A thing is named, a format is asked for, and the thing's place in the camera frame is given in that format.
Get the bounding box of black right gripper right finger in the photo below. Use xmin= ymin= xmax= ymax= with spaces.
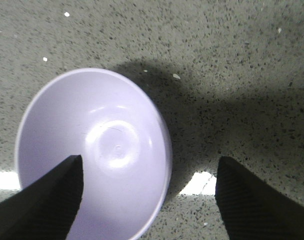
xmin=215 ymin=156 xmax=304 ymax=240

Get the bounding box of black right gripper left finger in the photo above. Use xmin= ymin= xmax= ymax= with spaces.
xmin=0 ymin=155 xmax=82 ymax=240

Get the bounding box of purple plastic bowl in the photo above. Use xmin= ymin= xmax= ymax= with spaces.
xmin=14 ymin=68 xmax=172 ymax=240

